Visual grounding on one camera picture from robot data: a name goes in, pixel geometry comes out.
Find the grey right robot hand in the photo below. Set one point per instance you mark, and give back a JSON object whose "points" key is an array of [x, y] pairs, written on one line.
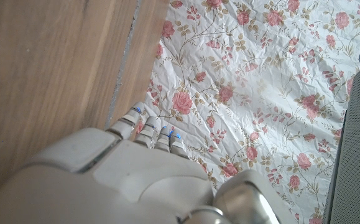
{"points": [[120, 186]]}

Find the floral rose print backdrop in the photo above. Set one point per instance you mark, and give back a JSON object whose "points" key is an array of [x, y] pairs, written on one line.
{"points": [[260, 77]]}

